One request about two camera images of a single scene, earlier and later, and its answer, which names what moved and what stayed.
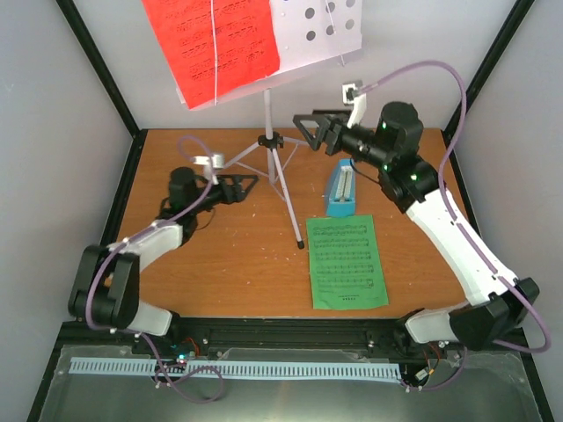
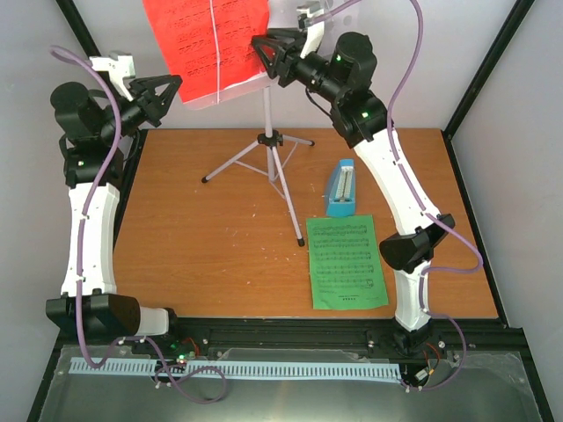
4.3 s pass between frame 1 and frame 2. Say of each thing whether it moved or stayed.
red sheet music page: stayed
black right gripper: moved
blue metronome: stayed
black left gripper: moved
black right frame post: stayed
